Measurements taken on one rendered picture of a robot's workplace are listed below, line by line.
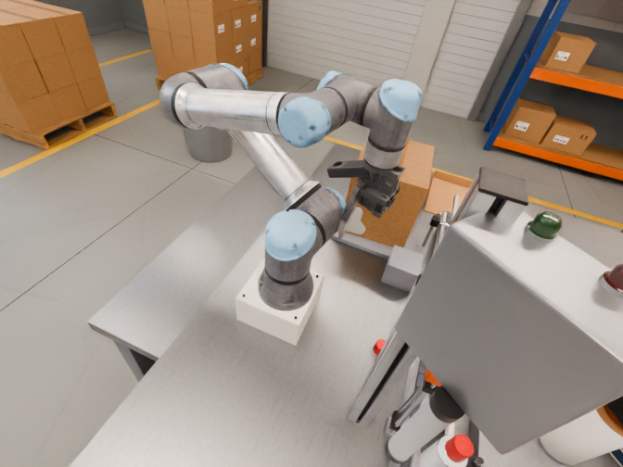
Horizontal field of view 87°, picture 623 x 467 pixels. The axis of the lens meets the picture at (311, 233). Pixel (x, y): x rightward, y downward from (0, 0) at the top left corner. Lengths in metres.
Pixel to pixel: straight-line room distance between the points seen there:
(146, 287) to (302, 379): 0.53
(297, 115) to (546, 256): 0.38
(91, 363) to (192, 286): 1.04
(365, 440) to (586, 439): 0.43
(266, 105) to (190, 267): 0.65
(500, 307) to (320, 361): 0.66
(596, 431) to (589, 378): 0.56
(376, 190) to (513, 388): 0.48
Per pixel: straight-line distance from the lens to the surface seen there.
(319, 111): 0.55
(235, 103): 0.67
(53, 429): 1.94
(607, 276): 0.36
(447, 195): 1.63
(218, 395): 0.90
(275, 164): 0.84
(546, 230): 0.36
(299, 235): 0.73
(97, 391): 1.94
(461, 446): 0.67
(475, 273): 0.34
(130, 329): 1.03
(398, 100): 0.62
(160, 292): 1.07
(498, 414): 0.42
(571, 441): 0.94
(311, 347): 0.95
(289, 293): 0.84
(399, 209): 1.11
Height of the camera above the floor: 1.66
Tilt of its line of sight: 43 degrees down
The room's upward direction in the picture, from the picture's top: 9 degrees clockwise
